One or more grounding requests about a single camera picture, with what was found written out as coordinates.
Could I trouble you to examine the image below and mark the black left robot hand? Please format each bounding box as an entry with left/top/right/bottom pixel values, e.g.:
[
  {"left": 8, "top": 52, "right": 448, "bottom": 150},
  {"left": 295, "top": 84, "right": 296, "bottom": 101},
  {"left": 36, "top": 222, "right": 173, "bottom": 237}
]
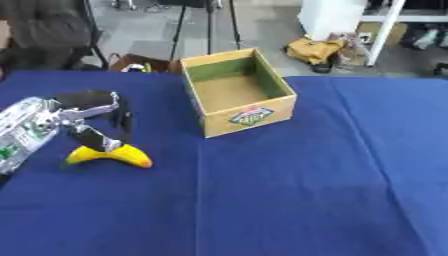
[{"left": 47, "top": 89, "right": 137, "bottom": 153}]

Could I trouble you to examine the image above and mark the tan cardboard box green inside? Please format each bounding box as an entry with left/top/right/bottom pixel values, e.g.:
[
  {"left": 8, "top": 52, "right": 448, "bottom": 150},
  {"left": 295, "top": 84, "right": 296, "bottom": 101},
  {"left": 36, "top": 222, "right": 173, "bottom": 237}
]
[{"left": 178, "top": 47, "right": 300, "bottom": 139}]

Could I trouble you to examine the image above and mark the yellow toy banana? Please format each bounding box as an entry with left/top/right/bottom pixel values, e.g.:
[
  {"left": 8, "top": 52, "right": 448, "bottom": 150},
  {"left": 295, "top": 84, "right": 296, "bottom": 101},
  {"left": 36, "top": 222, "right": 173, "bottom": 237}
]
[{"left": 63, "top": 143, "right": 154, "bottom": 169}]

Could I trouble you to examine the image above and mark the black office chair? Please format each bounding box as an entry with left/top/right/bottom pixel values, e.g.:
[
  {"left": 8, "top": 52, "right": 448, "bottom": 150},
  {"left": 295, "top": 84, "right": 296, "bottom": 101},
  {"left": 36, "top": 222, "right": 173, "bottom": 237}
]
[{"left": 0, "top": 0, "right": 112, "bottom": 81}]

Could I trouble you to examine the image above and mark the black tripod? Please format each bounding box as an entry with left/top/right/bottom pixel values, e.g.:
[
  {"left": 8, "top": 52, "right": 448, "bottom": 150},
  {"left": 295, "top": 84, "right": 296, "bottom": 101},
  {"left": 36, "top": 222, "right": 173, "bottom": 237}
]
[{"left": 166, "top": 0, "right": 245, "bottom": 62}]

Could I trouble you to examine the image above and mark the yellow bag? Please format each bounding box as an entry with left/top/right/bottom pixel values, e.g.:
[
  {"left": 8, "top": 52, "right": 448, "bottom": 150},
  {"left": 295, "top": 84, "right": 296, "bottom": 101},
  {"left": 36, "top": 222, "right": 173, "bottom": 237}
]
[{"left": 283, "top": 36, "right": 347, "bottom": 66}]

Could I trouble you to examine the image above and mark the white cabinet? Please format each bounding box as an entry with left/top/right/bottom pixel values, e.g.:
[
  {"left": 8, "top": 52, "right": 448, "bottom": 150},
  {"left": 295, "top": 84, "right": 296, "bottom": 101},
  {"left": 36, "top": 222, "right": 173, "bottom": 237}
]
[{"left": 295, "top": 0, "right": 371, "bottom": 42}]

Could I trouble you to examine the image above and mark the white shelf frame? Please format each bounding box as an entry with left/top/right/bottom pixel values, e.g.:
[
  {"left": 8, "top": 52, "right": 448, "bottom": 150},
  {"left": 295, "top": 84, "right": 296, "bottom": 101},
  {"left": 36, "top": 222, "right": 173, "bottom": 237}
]
[{"left": 358, "top": 0, "right": 448, "bottom": 68}]

